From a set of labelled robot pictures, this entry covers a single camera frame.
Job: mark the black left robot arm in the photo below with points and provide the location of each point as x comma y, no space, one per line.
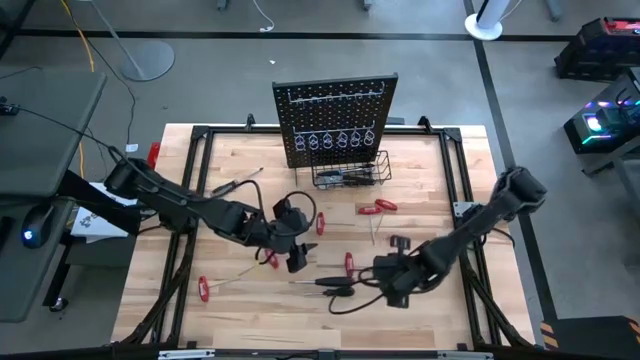
165,197

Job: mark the round white base post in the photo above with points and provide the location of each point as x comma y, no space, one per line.
482,31

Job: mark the black desk leg caster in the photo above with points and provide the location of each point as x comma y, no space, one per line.
59,304

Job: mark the small white tag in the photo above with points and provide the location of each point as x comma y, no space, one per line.
131,147

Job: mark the black computer mouse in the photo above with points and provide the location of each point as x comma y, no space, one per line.
36,225

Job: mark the black box hazard stripes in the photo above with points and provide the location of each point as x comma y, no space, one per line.
590,340

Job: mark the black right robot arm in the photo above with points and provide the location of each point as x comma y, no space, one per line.
475,225

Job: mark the black equipment cases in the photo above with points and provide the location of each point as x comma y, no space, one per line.
600,50

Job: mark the black metal table frame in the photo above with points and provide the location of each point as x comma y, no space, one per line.
230,131

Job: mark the silver metal bar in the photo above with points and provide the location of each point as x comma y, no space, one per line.
185,354
465,355

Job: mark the white printed paper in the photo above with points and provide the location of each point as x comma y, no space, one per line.
95,222

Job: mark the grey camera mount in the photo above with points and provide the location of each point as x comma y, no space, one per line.
325,354

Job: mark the grey and black screwdriver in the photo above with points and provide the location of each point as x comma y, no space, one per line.
225,188

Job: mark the dark grey desk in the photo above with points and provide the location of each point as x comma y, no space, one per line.
45,130

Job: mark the black perforated pegboard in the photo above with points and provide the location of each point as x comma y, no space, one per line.
330,117

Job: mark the computer case RGB lights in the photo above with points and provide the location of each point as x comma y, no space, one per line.
595,125

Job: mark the small red block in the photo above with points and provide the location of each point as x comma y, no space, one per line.
153,156

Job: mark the silver corner bracket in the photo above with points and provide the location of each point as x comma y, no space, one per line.
462,209

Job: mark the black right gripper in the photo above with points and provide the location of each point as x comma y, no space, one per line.
400,275

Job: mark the grey round-base stand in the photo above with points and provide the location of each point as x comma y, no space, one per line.
150,60

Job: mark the grey furniture leg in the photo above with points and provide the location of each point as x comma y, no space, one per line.
222,4
555,7
368,4

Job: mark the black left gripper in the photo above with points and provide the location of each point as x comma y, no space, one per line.
280,232

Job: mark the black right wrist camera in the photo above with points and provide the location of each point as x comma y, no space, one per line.
400,242

